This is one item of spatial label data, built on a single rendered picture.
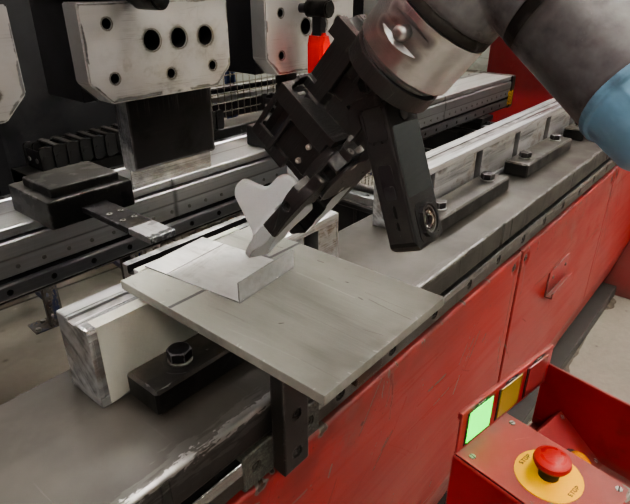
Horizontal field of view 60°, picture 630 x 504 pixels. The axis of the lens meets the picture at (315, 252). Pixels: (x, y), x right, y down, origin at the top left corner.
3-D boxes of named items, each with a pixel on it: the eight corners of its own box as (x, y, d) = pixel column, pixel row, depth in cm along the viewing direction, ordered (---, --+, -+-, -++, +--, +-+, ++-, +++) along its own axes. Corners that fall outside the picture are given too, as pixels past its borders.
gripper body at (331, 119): (300, 119, 50) (380, 9, 42) (361, 190, 49) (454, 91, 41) (244, 136, 44) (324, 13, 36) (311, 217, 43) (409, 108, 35)
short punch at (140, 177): (139, 192, 54) (124, 93, 50) (127, 187, 55) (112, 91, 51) (216, 168, 61) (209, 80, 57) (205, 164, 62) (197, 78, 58)
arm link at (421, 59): (499, 48, 38) (454, 60, 32) (454, 96, 41) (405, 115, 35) (428, -28, 39) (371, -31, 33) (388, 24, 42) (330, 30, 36)
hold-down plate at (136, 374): (160, 418, 55) (156, 394, 53) (129, 394, 58) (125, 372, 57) (342, 298, 75) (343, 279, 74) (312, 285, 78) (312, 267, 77)
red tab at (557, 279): (551, 300, 137) (557, 275, 134) (543, 297, 138) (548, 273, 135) (571, 277, 147) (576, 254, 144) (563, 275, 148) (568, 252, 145)
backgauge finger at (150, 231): (119, 267, 60) (112, 226, 58) (13, 210, 75) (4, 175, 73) (205, 233, 68) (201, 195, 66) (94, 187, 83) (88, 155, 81)
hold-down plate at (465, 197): (437, 236, 93) (439, 220, 92) (409, 228, 97) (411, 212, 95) (507, 190, 114) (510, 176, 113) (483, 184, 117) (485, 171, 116)
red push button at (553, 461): (555, 501, 58) (562, 477, 56) (521, 477, 61) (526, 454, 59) (573, 481, 60) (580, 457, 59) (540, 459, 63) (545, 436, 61)
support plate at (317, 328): (324, 406, 40) (324, 396, 39) (121, 288, 55) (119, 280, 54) (444, 305, 52) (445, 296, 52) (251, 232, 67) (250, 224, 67)
